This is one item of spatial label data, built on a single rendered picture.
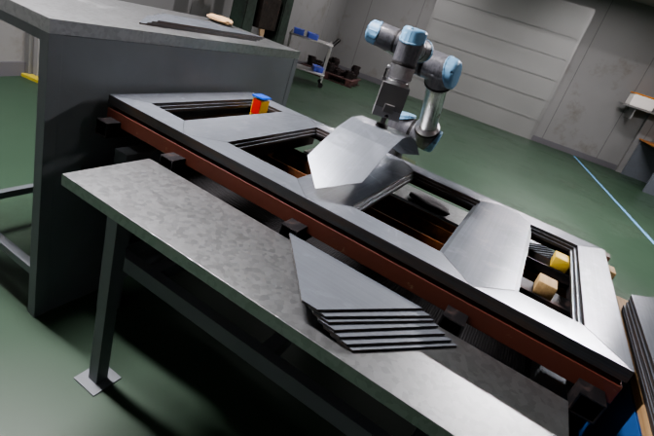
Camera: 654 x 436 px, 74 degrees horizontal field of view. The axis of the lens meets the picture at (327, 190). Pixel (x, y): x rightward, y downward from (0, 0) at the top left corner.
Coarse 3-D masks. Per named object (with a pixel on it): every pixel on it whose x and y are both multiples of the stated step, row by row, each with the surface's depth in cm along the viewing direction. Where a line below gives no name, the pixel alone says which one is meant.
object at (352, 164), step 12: (324, 144) 125; (312, 156) 122; (324, 156) 122; (336, 156) 122; (348, 156) 122; (336, 168) 118; (348, 168) 119; (360, 168) 119; (372, 168) 119; (360, 180) 116
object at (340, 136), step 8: (336, 128) 130; (344, 128) 130; (328, 136) 127; (336, 136) 128; (344, 136) 128; (352, 136) 128; (360, 136) 128; (336, 144) 125; (344, 144) 125; (352, 144) 125; (360, 144) 126; (368, 144) 126; (376, 144) 126; (352, 152) 123; (360, 152) 123; (368, 152) 123; (376, 152) 124; (384, 152) 124; (368, 160) 121; (376, 160) 121
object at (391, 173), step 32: (160, 128) 132; (224, 160) 122; (384, 160) 166; (288, 192) 114; (320, 192) 119; (352, 192) 126; (384, 192) 138; (448, 192) 159; (352, 224) 107; (576, 256) 136; (576, 288) 114; (512, 320) 93; (576, 320) 100; (576, 352) 88
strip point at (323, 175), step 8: (312, 160) 121; (312, 168) 118; (320, 168) 118; (328, 168) 118; (312, 176) 116; (320, 176) 116; (328, 176) 117; (336, 176) 117; (344, 176) 117; (320, 184) 115; (328, 184) 115; (336, 184) 115; (344, 184) 115
